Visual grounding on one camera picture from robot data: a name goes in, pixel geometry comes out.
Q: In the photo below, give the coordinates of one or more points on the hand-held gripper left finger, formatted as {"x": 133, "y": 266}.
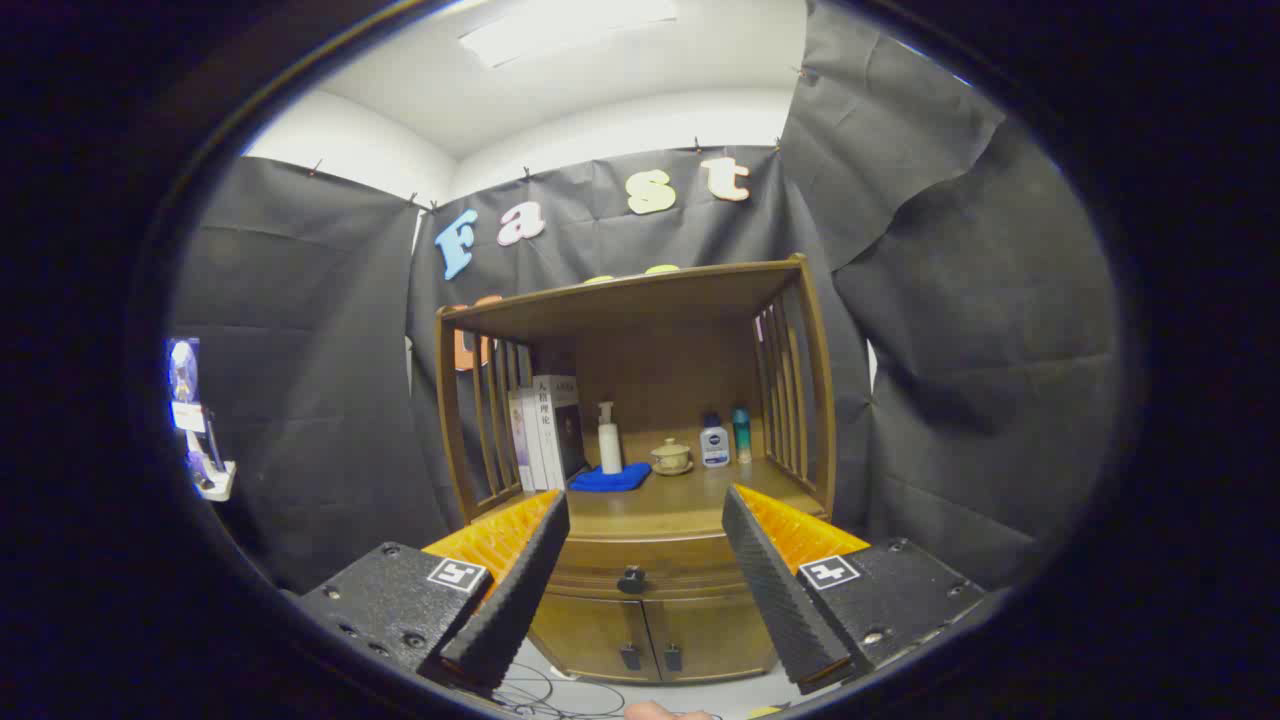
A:
{"x": 520, "y": 590}

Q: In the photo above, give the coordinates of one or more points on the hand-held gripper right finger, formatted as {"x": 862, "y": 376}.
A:
{"x": 775, "y": 590}

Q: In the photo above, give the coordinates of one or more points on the wooden drawer with black knob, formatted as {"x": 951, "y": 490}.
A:
{"x": 680, "y": 570}

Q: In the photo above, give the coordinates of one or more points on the wooden countertop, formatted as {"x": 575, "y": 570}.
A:
{"x": 690, "y": 500}

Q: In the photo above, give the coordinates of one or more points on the wooden cabinet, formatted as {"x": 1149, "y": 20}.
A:
{"x": 660, "y": 360}

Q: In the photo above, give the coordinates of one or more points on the yellow tape piece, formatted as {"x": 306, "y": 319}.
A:
{"x": 765, "y": 711}

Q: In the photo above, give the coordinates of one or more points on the pale purple book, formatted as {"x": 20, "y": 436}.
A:
{"x": 520, "y": 450}

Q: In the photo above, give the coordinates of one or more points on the plain white book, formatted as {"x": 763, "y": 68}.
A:
{"x": 533, "y": 450}

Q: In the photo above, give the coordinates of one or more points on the blue cloth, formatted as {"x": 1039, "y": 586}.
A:
{"x": 610, "y": 480}

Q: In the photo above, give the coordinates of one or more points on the white lotion bottle blue cap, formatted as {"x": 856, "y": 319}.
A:
{"x": 715, "y": 445}

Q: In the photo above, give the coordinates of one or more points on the teal cylindrical bottle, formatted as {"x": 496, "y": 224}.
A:
{"x": 741, "y": 435}

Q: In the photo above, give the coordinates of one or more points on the beige lidded teacup with saucer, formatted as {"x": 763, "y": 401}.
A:
{"x": 671, "y": 458}

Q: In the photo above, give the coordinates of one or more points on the white pump bottle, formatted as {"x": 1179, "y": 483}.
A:
{"x": 610, "y": 445}

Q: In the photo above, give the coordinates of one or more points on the white book with dark cover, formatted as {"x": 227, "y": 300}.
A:
{"x": 560, "y": 420}

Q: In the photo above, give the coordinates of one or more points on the white device stand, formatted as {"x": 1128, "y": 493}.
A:
{"x": 200, "y": 470}

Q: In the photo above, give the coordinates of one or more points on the ceiling light panel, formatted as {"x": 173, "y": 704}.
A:
{"x": 560, "y": 30}

